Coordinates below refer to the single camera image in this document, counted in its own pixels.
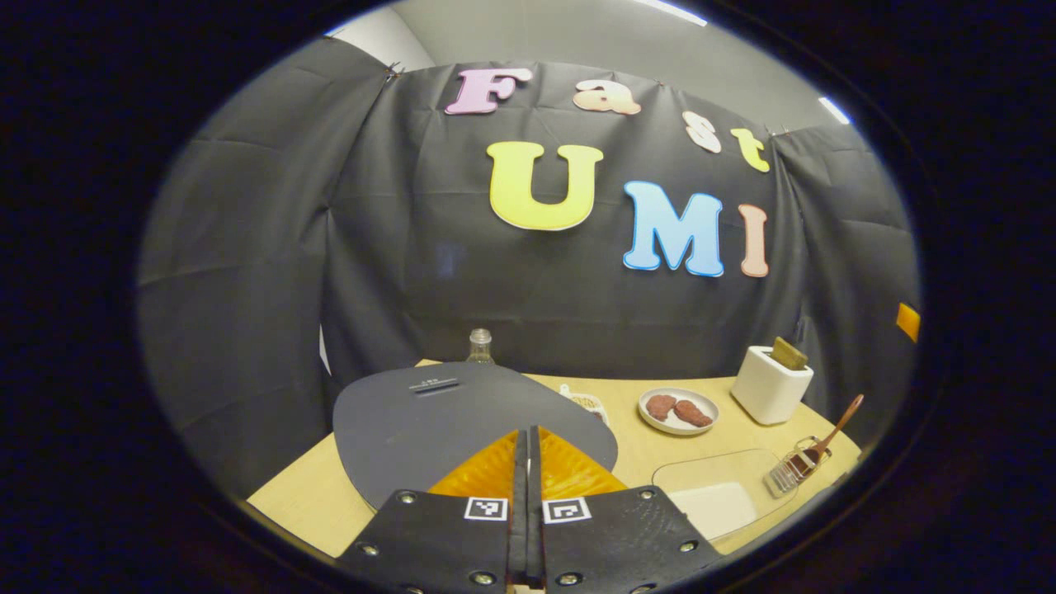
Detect grey rice cooker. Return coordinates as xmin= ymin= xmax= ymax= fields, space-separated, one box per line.
xmin=332 ymin=361 xmax=620 ymax=511

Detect white divided grain dish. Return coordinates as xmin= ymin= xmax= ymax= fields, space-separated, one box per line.
xmin=559 ymin=384 xmax=611 ymax=427

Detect black backdrop cloth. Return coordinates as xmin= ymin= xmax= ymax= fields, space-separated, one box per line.
xmin=139 ymin=37 xmax=923 ymax=500

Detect white round plate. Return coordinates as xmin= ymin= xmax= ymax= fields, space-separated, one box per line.
xmin=638 ymin=388 xmax=720 ymax=436

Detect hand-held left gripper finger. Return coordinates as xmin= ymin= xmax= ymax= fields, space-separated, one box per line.
xmin=528 ymin=426 xmax=723 ymax=594
xmin=337 ymin=427 xmax=529 ymax=594

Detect white toaster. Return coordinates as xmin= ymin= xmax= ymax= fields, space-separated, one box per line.
xmin=731 ymin=345 xmax=814 ymax=426

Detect large ceiling light panel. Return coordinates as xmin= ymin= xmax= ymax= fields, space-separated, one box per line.
xmin=635 ymin=0 xmax=709 ymax=27

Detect brown wooden spoon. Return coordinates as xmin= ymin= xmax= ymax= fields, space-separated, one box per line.
xmin=796 ymin=394 xmax=865 ymax=463

